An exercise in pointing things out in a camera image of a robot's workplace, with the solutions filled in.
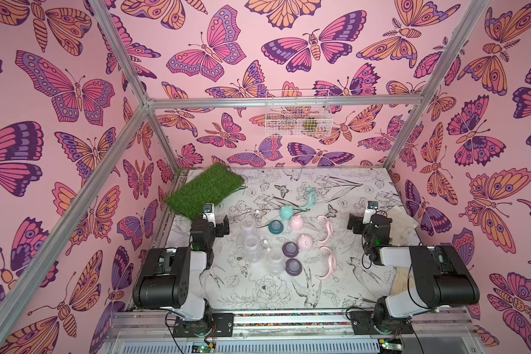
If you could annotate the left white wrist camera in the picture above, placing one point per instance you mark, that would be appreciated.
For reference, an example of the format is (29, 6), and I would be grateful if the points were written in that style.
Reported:
(209, 213)

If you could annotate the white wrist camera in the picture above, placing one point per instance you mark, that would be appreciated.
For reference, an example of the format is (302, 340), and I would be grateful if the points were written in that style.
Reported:
(209, 213)
(371, 209)

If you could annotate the white wire basket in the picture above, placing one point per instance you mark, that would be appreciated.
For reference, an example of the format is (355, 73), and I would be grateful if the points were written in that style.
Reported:
(298, 116)

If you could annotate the purple nipple collar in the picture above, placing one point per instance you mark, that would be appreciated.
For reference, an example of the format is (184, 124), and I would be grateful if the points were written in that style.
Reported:
(290, 249)
(293, 267)

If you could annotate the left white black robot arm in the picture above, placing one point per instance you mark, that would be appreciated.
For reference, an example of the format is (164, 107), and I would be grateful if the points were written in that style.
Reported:
(166, 280)

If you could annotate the clear baby bottle body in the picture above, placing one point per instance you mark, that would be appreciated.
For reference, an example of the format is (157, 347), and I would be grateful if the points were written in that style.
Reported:
(248, 226)

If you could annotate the teal bottle cap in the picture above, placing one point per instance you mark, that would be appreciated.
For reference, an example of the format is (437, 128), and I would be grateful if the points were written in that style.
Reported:
(286, 212)

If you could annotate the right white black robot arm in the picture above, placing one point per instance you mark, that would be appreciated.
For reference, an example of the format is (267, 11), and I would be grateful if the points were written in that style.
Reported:
(440, 276)

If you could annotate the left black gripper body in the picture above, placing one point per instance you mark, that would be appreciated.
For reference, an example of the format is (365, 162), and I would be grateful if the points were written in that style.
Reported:
(217, 232)

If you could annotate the green artificial grass mat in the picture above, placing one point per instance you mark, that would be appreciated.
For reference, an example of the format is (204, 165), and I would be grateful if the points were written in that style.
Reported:
(210, 187)

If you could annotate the beige work glove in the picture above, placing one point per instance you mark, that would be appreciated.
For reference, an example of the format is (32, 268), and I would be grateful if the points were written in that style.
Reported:
(403, 228)

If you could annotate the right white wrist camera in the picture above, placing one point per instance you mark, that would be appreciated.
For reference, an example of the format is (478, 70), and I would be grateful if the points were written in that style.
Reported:
(371, 209)

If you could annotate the dark teal nipple collar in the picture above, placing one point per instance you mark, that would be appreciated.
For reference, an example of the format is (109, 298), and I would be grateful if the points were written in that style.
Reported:
(276, 227)

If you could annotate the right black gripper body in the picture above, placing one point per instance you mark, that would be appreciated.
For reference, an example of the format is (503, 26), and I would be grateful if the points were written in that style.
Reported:
(358, 223)

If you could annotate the pink bottle cap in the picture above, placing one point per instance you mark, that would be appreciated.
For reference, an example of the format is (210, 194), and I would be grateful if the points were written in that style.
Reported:
(297, 224)
(304, 243)

